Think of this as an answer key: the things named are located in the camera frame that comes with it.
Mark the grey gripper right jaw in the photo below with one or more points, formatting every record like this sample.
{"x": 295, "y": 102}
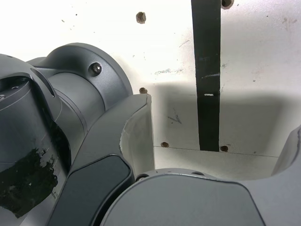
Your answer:
{"x": 188, "y": 202}

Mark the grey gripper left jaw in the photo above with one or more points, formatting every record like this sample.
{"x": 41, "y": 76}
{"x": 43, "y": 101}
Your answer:
{"x": 98, "y": 146}

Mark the black tape strip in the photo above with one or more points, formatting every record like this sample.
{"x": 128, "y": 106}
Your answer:
{"x": 207, "y": 70}

